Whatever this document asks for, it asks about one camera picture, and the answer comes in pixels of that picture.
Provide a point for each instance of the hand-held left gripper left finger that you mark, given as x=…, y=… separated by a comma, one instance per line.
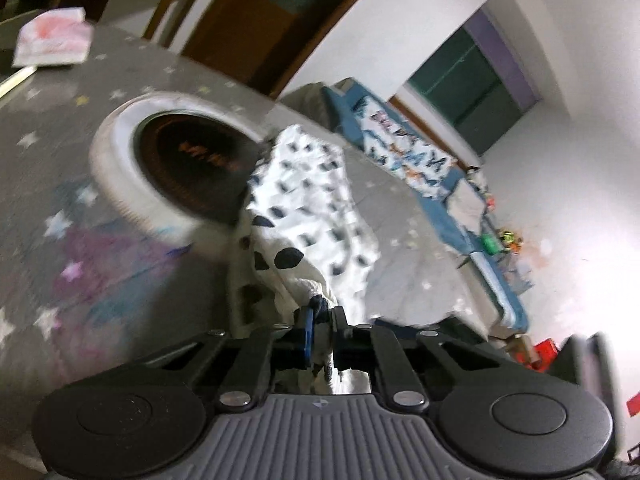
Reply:
x=307, y=340

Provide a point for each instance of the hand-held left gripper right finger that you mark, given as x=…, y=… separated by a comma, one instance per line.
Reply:
x=342, y=345

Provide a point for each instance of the white polka dot garment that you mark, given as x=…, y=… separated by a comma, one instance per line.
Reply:
x=310, y=200

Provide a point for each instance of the red box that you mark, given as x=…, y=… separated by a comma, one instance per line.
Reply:
x=540, y=355

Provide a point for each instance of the grey star-printed tablecloth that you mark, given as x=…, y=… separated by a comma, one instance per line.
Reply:
x=410, y=220

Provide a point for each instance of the yellow and orange toy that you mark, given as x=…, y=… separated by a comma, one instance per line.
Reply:
x=512, y=241

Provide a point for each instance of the blue sofa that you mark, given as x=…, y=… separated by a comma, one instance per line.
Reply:
x=450, y=222

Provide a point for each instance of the green toy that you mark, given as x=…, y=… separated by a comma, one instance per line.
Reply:
x=490, y=244

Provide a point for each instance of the beige cushion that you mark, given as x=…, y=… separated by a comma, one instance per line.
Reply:
x=465, y=202

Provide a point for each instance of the butterfly print pillow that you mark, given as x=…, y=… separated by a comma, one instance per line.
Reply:
x=405, y=150

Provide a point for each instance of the black round induction cooktop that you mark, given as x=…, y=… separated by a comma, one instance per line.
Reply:
x=190, y=160

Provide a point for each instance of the black and white plush toy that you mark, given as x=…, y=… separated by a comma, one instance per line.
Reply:
x=477, y=177

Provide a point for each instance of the green framed window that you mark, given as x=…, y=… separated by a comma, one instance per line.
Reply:
x=475, y=90

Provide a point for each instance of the brown wooden door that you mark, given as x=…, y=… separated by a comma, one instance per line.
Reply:
x=235, y=35

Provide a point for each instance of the pink tissue pack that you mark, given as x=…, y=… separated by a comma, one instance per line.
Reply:
x=55, y=37

